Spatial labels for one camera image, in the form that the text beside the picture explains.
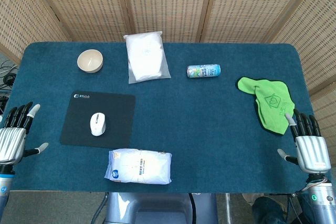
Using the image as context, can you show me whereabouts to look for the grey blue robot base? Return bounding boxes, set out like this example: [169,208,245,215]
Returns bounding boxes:
[104,192,218,224]

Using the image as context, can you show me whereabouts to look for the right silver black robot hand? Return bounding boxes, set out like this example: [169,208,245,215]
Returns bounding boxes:
[277,108,332,174]

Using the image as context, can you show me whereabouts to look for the white wet wipes pack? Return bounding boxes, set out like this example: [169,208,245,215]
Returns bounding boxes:
[104,148,173,185]

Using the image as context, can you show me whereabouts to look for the black mouse pad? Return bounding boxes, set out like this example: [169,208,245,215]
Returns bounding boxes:
[59,91,137,149]

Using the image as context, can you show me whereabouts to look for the dark teal table mat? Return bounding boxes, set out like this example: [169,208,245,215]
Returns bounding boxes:
[0,41,316,192]

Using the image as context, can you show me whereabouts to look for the woven bamboo folding screen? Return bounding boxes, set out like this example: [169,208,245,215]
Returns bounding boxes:
[0,0,336,141]

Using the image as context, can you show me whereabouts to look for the clear bag of white powder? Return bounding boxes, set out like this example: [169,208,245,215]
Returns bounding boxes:
[123,31,172,84]

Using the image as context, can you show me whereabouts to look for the beige bowl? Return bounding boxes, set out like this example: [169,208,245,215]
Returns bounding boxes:
[77,48,104,74]

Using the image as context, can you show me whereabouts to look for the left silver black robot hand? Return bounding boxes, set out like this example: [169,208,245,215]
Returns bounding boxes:
[0,102,49,166]

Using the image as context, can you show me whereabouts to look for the blue printed drink can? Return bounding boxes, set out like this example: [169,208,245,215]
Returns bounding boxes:
[186,63,222,79]

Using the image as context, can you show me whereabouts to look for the white metal table leg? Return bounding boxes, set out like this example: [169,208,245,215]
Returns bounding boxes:
[224,193,232,224]

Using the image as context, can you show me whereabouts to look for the black floor cables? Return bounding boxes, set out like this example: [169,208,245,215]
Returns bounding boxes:
[0,60,18,114]

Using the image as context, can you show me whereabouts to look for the green microfiber cloth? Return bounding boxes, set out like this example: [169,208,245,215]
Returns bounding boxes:
[237,76,296,137]

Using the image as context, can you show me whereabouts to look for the dark blue trouser leg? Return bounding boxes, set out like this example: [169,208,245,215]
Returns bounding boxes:
[251,196,288,224]

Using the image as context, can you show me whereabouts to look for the white computer mouse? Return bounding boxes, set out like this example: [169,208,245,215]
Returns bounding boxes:
[90,112,106,137]

